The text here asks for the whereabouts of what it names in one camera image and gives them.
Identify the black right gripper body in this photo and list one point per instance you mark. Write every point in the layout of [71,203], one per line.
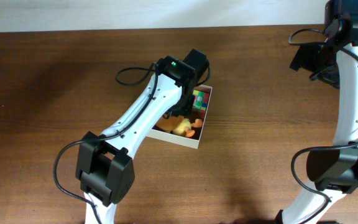
[319,61]

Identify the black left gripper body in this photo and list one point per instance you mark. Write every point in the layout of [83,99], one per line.
[185,102]

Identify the colourful puzzle cube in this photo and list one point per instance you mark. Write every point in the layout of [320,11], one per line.
[201,101]

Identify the cream plush mouse toy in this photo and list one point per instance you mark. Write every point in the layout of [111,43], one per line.
[185,128]

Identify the white box with maroon interior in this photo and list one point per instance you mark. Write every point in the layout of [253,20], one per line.
[192,142]

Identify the brown plush toy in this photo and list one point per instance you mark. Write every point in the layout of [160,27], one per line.
[169,124]

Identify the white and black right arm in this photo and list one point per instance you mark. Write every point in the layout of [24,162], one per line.
[332,171]

